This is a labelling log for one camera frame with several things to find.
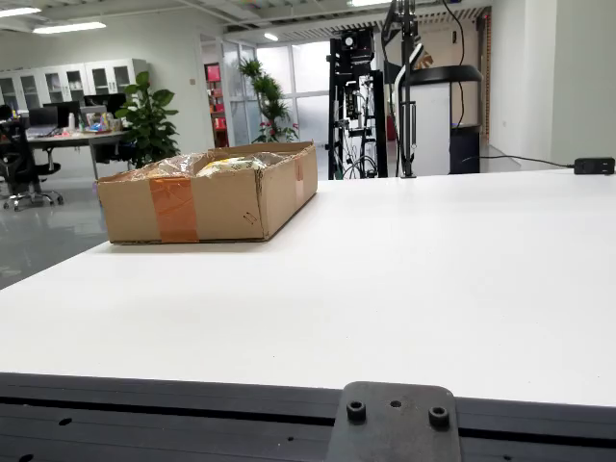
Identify grey office desk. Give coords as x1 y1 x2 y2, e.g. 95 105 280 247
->
26 127 137 181

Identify black mounting plate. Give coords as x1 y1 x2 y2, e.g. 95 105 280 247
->
322 380 464 462

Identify clear plastic bag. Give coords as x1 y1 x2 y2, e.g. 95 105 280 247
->
128 151 300 182

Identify tall thin potted plant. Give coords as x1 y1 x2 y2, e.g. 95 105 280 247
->
237 57 300 144

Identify black pole stand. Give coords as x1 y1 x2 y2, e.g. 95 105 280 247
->
380 0 425 180

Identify black power adapter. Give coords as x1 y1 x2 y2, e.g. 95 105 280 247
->
573 156 616 176

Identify brown cardboard box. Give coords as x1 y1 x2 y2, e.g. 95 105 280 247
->
95 140 320 245

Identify white wall cabinets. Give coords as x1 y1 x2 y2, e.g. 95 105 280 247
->
0 58 148 113

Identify red shelf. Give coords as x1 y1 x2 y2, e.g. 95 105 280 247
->
203 62 230 149

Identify white cabinet with black top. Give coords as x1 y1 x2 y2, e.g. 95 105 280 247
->
407 64 484 175

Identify black equipment rack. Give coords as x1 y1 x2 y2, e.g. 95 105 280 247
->
325 26 390 181

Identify black aluminium rail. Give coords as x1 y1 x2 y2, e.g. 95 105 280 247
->
0 372 616 462

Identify black office chair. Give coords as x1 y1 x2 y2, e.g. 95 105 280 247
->
0 116 65 213

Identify black power cable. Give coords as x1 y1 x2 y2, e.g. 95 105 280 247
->
461 154 577 169

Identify broad leaf potted plant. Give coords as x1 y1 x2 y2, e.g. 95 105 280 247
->
114 70 181 169

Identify yellow snack packet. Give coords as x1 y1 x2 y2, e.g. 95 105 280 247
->
196 156 267 178

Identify black computer monitor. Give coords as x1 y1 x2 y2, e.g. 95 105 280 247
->
42 100 82 129
27 106 60 130
83 92 128 116

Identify black bolt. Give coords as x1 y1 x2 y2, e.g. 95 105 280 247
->
346 399 368 425
427 405 451 431

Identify hanging black cable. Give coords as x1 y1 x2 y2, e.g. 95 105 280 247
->
441 0 468 127

